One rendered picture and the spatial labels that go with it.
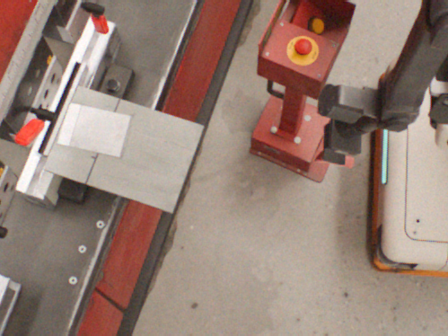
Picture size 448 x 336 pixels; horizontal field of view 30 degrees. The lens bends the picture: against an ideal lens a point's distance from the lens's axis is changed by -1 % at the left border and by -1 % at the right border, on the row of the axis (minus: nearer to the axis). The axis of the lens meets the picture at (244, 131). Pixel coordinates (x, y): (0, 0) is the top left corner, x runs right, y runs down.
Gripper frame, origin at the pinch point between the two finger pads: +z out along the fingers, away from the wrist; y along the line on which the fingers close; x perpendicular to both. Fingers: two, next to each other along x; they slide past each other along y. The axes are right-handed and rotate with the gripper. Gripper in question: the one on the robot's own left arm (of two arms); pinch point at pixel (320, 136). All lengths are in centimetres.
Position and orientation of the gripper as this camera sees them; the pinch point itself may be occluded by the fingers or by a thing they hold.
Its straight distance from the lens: 160.0
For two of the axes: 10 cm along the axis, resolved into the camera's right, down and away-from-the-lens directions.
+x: 8.9, 2.1, 4.1
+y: -0.8, 9.5, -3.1
